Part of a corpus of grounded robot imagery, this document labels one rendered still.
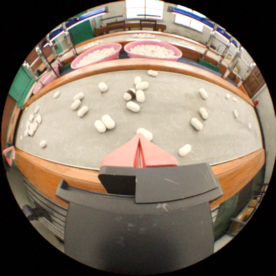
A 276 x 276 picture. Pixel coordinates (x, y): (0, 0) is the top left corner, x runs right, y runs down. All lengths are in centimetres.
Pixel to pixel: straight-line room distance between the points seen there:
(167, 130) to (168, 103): 7
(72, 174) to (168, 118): 25
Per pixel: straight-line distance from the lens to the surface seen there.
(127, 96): 24
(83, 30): 307
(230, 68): 54
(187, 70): 37
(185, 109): 27
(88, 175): 22
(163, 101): 26
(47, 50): 136
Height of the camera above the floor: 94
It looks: 75 degrees down
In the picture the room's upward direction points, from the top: 2 degrees counter-clockwise
